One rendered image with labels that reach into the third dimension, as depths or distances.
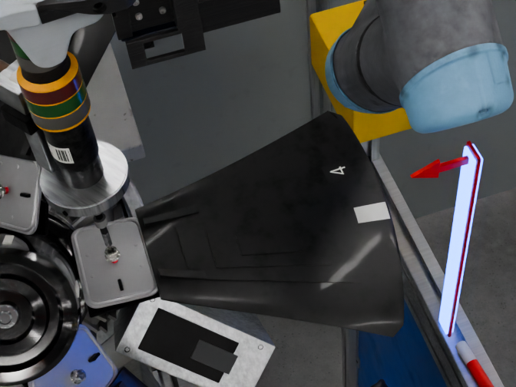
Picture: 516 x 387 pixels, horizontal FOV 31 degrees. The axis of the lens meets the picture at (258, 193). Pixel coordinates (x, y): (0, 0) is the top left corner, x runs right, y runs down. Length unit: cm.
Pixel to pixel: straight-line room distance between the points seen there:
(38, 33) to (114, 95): 85
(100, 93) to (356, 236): 69
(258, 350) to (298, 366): 113
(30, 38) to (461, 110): 28
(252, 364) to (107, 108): 58
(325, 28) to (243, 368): 45
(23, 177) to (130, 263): 12
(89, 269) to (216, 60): 89
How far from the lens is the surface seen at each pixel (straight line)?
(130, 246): 85
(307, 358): 211
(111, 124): 140
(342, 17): 120
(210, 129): 178
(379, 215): 87
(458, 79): 62
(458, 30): 62
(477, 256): 227
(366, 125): 114
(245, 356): 97
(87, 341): 89
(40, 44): 61
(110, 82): 147
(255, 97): 176
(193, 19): 62
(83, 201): 72
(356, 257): 85
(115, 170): 74
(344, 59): 75
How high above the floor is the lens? 186
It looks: 51 degrees down
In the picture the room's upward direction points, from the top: 7 degrees counter-clockwise
